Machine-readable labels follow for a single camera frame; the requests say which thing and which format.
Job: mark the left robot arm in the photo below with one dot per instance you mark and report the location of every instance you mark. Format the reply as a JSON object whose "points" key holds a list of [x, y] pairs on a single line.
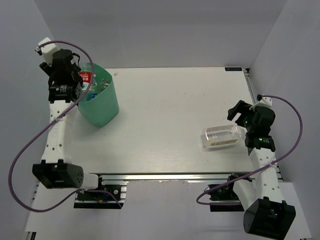
{"points": [[55, 170]]}

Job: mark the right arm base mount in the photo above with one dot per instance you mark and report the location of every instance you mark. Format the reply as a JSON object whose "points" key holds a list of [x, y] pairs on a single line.
{"points": [[226, 196]]}

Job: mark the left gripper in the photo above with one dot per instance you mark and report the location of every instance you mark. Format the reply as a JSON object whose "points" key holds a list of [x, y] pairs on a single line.
{"points": [[50, 71]]}

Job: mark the large red label bottle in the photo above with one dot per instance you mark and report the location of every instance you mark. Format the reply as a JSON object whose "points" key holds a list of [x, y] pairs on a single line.
{"points": [[86, 74]]}

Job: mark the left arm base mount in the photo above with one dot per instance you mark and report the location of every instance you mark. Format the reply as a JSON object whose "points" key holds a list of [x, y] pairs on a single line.
{"points": [[110, 194]]}

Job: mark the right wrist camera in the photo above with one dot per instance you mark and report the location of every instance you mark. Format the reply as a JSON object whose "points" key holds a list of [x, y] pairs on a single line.
{"points": [[263, 101]]}

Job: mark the green plastic bin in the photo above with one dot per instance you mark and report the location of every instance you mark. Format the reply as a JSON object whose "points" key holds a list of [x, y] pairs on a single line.
{"points": [[100, 110]]}

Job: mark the large clear bottle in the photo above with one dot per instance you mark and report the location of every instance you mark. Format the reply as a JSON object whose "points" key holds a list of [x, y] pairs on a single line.
{"points": [[222, 136]]}

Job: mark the green blue label bottle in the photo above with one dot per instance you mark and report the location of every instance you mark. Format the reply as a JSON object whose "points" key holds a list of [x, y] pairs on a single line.
{"points": [[102, 85]]}

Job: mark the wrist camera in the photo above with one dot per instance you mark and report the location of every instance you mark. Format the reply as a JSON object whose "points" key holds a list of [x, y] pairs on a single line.
{"points": [[263, 101], [47, 51]]}

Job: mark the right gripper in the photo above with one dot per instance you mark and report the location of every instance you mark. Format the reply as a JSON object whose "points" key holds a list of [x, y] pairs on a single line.
{"points": [[243, 108]]}

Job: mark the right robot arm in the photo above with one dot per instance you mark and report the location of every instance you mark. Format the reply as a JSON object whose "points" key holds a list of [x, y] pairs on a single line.
{"points": [[266, 213]]}

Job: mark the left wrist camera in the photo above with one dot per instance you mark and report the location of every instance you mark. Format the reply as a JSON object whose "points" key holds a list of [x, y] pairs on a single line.
{"points": [[47, 51]]}

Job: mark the clear bottle blue label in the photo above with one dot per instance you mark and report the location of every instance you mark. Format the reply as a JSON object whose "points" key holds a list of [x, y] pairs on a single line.
{"points": [[92, 90]]}

